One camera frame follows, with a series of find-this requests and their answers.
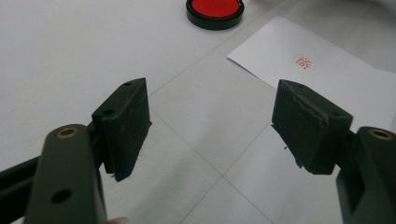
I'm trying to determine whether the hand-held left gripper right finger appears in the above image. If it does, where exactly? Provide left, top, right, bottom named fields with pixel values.
left=271, top=78, right=355, bottom=175

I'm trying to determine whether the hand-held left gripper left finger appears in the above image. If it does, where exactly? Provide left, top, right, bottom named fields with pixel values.
left=91, top=77, right=153, bottom=183

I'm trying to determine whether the red ink pad black case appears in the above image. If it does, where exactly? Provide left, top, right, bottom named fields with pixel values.
left=185, top=0, right=246, bottom=32

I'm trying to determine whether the white paper sheet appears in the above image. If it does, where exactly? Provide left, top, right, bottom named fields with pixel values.
left=226, top=15, right=396, bottom=133

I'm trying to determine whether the white table cover sheet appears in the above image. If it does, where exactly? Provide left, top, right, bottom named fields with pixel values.
left=0, top=0, right=396, bottom=224

